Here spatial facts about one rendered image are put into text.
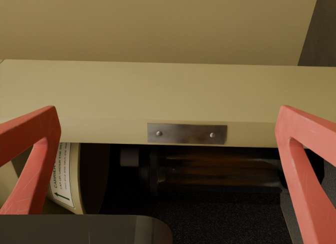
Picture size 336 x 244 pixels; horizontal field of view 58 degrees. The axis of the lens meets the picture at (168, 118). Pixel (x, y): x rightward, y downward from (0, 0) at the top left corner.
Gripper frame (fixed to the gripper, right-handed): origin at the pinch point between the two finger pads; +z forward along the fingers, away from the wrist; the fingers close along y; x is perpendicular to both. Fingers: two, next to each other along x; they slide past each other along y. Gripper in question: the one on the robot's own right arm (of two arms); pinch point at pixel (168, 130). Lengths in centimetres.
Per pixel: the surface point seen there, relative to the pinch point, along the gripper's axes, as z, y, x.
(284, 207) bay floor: 23.3, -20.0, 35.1
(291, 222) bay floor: 20.1, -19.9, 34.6
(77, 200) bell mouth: 13.3, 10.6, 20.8
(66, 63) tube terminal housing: 22.1, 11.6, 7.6
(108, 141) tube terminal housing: 11.7, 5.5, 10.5
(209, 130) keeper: 11.3, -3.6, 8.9
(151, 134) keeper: 11.5, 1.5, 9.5
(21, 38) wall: 55, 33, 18
